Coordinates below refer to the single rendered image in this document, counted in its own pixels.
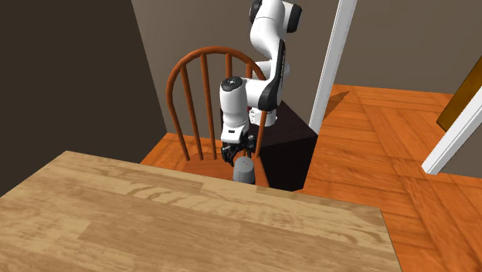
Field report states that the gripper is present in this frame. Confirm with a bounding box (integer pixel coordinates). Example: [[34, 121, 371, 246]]
[[220, 133, 258, 168]]

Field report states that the grey cup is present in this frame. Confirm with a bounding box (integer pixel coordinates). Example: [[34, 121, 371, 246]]
[[233, 157, 257, 185]]

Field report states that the brown wooden spindle chair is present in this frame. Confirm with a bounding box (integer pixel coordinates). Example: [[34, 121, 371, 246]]
[[165, 46, 270, 188]]

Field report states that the dark robot stand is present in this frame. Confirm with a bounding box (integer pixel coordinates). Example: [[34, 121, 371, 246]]
[[219, 99, 320, 192]]

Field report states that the light wooden table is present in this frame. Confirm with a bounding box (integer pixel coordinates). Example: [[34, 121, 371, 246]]
[[0, 150, 403, 272]]

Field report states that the white door frame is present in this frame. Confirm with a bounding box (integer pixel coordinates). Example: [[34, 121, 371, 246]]
[[308, 0, 358, 135]]

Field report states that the brown door with white frame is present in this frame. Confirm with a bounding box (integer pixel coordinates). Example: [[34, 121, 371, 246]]
[[421, 55, 482, 176]]

